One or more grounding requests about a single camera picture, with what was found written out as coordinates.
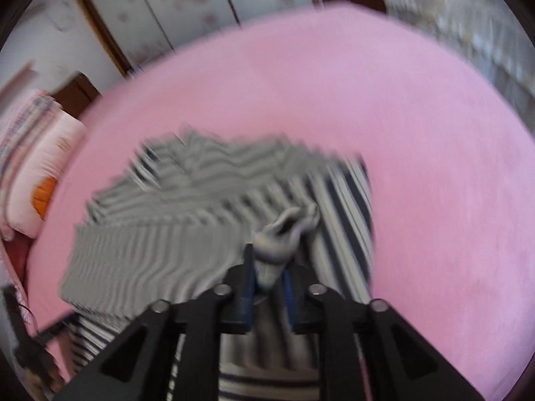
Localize bed with pink sheet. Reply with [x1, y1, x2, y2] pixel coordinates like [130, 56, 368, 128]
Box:
[25, 2, 535, 385]

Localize striped long sleeve shirt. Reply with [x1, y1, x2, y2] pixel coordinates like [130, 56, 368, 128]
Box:
[62, 131, 375, 401]

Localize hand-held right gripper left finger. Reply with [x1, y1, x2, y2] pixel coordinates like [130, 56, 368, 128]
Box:
[52, 243, 255, 401]

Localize lace cloth covered furniture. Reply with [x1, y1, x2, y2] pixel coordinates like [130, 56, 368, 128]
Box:
[382, 0, 535, 105]

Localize floral sliding door wardrobe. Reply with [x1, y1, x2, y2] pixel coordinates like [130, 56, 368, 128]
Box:
[69, 0, 327, 76]

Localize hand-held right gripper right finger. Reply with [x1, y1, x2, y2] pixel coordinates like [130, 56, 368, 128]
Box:
[282, 267, 488, 401]

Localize pastel striped folded quilt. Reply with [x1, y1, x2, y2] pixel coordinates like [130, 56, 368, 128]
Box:
[0, 92, 63, 226]

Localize dark wooden nightstand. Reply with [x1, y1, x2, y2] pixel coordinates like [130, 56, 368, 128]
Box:
[50, 73, 103, 120]

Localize pink pillow with orange print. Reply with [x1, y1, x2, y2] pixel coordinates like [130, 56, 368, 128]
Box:
[8, 113, 86, 239]

